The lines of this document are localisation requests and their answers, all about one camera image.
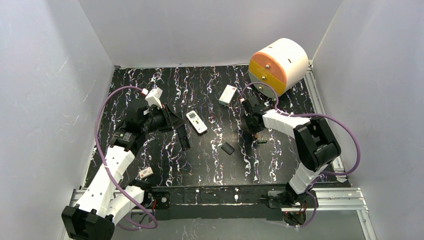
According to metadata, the white remote with red button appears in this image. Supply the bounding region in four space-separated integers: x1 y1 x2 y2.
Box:
218 84 237 107

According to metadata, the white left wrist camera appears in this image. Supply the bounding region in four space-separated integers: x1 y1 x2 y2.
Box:
141 87 163 109

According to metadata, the black remote battery cover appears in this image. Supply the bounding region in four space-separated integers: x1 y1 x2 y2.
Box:
221 142 235 155

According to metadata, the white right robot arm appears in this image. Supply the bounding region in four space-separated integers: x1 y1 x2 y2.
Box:
240 97 341 204

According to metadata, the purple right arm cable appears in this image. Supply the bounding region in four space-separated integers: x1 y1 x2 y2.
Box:
239 81 361 229

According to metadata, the round drawer cabinet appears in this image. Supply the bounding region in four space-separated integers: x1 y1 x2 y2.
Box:
248 38 309 98

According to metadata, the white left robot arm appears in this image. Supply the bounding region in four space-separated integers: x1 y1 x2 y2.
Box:
61 103 190 240

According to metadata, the beige remote control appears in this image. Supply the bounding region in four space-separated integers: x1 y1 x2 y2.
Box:
186 110 208 135

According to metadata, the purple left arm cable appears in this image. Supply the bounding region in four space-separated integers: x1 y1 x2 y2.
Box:
94 86 159 231

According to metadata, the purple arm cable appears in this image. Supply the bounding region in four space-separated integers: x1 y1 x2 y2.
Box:
239 81 361 229
94 86 159 231

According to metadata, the black cylindrical remote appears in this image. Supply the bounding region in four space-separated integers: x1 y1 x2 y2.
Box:
176 125 191 151

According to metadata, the black base bar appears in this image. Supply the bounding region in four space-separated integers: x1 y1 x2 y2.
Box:
145 183 319 222

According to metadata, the small white red remote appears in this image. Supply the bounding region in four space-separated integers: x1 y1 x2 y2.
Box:
138 166 154 180

